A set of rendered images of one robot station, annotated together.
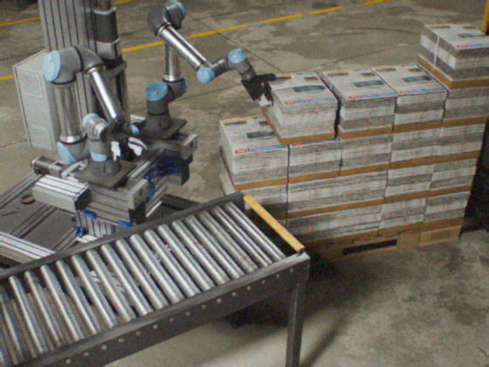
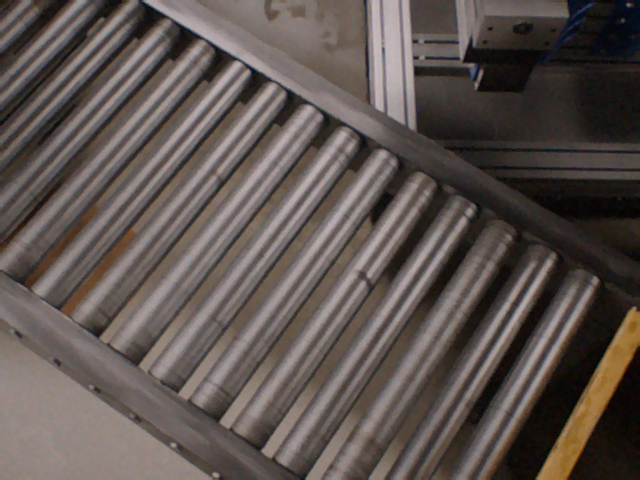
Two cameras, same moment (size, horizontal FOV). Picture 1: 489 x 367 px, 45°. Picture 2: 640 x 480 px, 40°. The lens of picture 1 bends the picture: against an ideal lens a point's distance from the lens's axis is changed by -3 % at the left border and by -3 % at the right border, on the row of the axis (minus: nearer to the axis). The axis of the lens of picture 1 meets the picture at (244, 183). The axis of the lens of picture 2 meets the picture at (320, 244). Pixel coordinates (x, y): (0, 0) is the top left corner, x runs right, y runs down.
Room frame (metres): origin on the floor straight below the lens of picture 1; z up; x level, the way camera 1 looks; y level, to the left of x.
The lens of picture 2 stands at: (1.64, -0.14, 1.89)
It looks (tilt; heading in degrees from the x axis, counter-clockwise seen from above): 67 degrees down; 58
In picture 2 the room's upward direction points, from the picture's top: 8 degrees clockwise
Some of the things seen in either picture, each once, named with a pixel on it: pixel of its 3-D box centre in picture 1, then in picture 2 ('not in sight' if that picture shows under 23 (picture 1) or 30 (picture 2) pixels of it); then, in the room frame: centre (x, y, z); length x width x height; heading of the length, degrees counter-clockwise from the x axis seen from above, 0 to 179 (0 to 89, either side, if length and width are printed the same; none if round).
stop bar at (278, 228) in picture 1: (272, 221); (568, 450); (2.06, -0.12, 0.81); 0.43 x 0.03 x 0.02; 31
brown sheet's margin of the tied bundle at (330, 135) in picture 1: (303, 131); not in sight; (2.76, -0.30, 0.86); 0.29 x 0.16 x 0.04; 104
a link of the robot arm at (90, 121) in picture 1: (95, 126); not in sight; (2.16, 0.61, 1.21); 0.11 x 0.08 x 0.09; 39
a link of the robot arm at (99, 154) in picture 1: (102, 145); not in sight; (2.17, 0.59, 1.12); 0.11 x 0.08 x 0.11; 129
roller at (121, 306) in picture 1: (110, 286); (113, 156); (1.69, 0.51, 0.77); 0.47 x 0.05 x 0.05; 31
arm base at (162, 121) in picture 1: (158, 116); not in sight; (2.90, 0.46, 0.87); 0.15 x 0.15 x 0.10
